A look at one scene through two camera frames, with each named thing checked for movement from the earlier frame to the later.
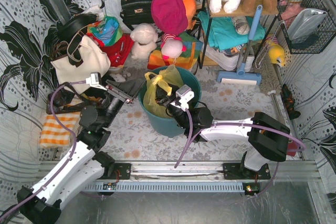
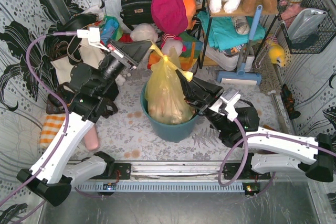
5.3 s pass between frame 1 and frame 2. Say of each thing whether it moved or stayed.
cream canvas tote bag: stayed
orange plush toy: stayed
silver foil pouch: stayed
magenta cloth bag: stayed
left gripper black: moved
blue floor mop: stayed
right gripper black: moved
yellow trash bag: moved
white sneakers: stayed
